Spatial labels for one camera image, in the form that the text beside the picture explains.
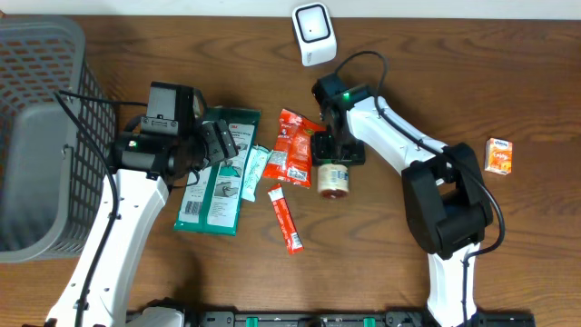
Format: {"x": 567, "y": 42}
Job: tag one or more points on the small orange box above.
{"x": 498, "y": 156}

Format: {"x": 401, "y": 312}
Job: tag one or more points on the red stick sachet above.
{"x": 286, "y": 223}

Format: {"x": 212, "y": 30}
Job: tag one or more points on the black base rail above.
{"x": 295, "y": 319}

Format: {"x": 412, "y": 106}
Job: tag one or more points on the red snack bag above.
{"x": 291, "y": 159}

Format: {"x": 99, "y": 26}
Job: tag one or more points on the light green wipes pack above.
{"x": 257, "y": 161}

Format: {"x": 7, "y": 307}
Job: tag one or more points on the white barcode scanner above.
{"x": 314, "y": 33}

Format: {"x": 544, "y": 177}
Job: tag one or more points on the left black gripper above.
{"x": 222, "y": 143}

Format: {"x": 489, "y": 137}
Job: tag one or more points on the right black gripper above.
{"x": 320, "y": 153}

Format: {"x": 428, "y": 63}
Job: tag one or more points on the grey plastic mesh basket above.
{"x": 51, "y": 181}

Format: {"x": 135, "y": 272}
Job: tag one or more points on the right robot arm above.
{"x": 447, "y": 211}

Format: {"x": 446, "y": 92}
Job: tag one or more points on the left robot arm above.
{"x": 142, "y": 164}

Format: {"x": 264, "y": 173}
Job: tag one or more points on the green lid jar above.
{"x": 333, "y": 181}

